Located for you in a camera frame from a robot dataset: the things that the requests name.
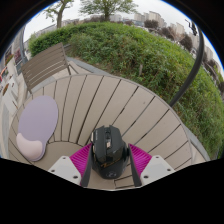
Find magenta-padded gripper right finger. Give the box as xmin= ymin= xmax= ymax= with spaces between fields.
xmin=127 ymin=143 xmax=177 ymax=188

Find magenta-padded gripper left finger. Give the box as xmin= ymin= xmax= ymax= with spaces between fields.
xmin=48 ymin=143 xmax=94 ymax=188

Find black computer mouse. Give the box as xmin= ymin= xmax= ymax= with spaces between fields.
xmin=89 ymin=125 xmax=131 ymax=180

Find lilac mouse pad with wrist rest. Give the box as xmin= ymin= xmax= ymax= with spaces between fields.
xmin=15 ymin=95 xmax=60 ymax=163

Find white planter box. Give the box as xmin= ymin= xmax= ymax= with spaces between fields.
xmin=1 ymin=74 xmax=22 ymax=117

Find dark curved umbrella pole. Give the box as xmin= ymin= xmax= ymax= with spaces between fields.
xmin=168 ymin=20 xmax=205 ymax=108

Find slatted outdoor chair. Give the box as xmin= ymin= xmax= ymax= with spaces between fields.
xmin=20 ymin=42 xmax=82 ymax=95

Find grey sign pillar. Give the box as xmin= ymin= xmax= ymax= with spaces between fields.
xmin=18 ymin=26 xmax=30 ymax=65

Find distant apartment buildings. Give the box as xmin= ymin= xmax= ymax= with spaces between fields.
xmin=133 ymin=10 xmax=188 ymax=38

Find bare-trunked green tree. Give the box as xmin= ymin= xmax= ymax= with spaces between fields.
xmin=44 ymin=0 xmax=75 ymax=30

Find bushy green tree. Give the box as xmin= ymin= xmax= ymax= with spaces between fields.
xmin=79 ymin=0 xmax=139 ymax=22

